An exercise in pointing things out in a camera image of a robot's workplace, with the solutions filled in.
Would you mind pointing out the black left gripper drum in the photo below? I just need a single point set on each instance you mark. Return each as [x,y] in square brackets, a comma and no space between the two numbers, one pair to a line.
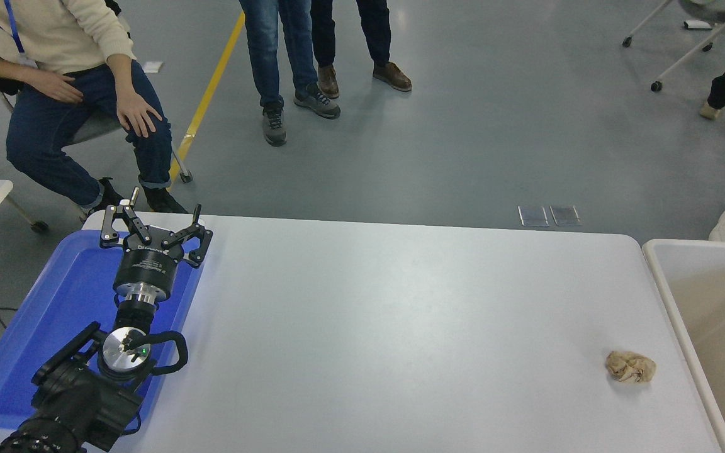
[148,264]

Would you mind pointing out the person's left forearm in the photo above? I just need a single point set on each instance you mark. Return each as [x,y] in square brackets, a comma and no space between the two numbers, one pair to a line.
[121,74]

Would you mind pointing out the person's right hand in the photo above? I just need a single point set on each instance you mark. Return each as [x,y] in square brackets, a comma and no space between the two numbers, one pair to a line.
[54,88]

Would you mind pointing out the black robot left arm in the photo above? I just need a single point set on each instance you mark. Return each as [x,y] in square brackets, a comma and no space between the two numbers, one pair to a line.
[79,402]

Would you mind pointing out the clear floor plate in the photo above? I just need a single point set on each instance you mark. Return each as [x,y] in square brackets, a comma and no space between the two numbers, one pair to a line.
[532,216]
[565,216]

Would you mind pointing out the crumpled tan paper ball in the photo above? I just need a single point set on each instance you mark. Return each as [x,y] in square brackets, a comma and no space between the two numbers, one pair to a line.
[630,367]

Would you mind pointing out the seated person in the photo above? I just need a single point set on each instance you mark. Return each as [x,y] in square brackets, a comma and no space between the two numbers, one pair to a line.
[54,25]

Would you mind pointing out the blue plastic tray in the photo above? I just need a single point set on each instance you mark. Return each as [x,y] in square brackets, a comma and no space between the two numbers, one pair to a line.
[54,302]

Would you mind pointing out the person's left hand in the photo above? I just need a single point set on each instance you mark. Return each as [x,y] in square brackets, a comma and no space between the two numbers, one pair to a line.
[138,116]

